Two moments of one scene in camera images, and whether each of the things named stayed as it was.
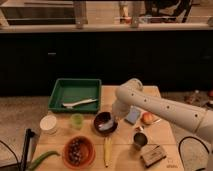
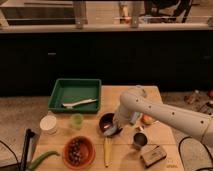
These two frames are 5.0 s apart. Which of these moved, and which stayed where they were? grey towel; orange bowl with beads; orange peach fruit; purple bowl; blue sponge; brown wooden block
Moved: grey towel; purple bowl
Stayed: blue sponge; orange peach fruit; orange bowl with beads; brown wooden block
